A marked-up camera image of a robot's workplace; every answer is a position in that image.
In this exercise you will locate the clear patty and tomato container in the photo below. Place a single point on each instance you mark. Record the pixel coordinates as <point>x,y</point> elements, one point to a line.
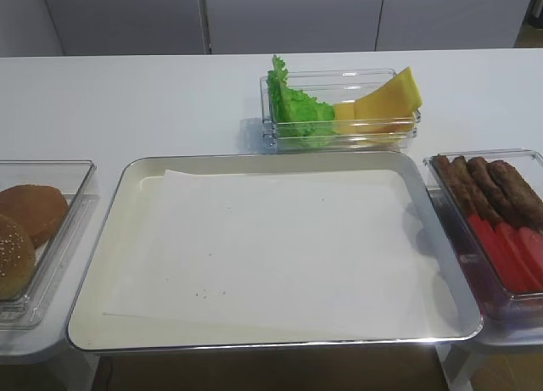
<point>494,299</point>

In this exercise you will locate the white parchment paper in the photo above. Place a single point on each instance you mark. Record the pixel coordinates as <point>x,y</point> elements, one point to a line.
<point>348,254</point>

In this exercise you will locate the clear bun container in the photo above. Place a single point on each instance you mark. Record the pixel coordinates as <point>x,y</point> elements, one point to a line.
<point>74,179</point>

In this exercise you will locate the brown meat patty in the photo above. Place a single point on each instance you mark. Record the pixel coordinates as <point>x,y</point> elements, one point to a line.
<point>455,186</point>
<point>520,194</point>
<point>479,170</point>
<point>480,202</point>

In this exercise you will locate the red tomato slice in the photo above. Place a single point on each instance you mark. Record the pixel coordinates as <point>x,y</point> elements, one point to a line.
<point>509,235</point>
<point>508,260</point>
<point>530,243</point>
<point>509,277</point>

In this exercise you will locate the plain brown bun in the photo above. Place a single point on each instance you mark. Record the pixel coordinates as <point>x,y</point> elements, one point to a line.
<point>38,209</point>

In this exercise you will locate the silver metal tray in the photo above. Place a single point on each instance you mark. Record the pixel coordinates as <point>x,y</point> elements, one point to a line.
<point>92,329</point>

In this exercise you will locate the brown meat patty leftmost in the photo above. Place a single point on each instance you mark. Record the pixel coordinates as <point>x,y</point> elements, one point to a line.
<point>455,186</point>

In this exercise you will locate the green lettuce leaves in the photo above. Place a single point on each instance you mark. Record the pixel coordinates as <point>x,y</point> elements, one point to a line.
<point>297,107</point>

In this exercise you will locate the brown meat patty front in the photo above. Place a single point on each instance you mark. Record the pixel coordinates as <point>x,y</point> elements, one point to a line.
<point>520,194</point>

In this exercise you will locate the red tomato slice leftmost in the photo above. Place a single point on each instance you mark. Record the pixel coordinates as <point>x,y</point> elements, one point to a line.
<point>509,277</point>

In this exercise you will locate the small yellow cheese slice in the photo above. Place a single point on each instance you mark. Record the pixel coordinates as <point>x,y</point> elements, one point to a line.
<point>344,118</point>

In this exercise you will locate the clear lettuce and cheese container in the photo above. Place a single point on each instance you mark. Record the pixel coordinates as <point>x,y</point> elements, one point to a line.
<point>335,87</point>

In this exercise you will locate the sesame seed bun top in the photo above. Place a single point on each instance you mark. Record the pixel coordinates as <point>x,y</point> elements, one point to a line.
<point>17,259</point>

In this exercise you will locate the red tomato slice front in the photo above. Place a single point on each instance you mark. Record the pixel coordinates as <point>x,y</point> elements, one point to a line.
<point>530,243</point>

